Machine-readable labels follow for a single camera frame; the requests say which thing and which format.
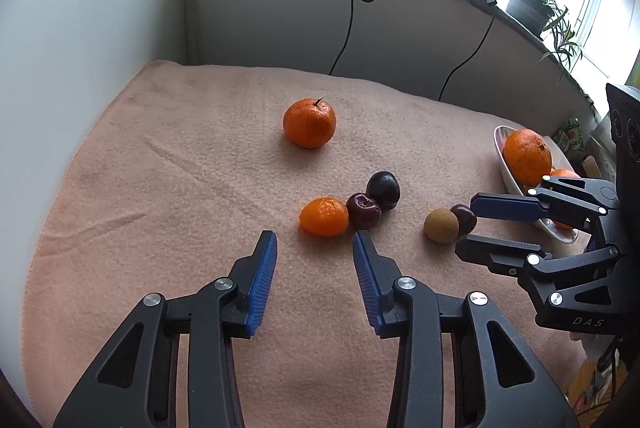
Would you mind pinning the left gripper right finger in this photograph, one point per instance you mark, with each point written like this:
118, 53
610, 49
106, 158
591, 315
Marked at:
498, 380

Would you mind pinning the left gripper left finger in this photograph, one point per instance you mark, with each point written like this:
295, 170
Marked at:
132, 381

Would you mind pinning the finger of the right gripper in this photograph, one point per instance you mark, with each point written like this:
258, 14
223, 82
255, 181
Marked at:
576, 202
518, 259

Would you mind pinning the large smooth orange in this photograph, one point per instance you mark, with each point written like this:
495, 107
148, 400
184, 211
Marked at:
563, 173

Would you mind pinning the brown longan fruit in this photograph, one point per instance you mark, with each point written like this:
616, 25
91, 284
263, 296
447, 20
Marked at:
441, 226

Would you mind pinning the tiny orange kumquat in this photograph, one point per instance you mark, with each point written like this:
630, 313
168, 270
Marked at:
324, 217

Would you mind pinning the floral white plate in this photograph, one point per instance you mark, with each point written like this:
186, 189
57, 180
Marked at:
559, 161

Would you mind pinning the dark cherry near longan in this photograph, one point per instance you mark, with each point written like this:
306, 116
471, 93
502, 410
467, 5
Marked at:
467, 220

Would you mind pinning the rough orange on plate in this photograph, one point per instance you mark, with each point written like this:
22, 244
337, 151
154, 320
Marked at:
527, 157

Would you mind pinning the dark cherry large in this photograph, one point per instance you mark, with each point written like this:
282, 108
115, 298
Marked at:
383, 187

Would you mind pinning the dark cherry red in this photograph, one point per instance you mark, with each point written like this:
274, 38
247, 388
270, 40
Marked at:
363, 212

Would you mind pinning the potted spider plant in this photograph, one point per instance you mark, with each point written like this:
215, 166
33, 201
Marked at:
540, 16

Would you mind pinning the pink towel cloth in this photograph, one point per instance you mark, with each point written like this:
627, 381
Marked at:
189, 165

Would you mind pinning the mandarin with stem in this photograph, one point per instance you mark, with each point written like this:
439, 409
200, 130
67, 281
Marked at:
309, 123

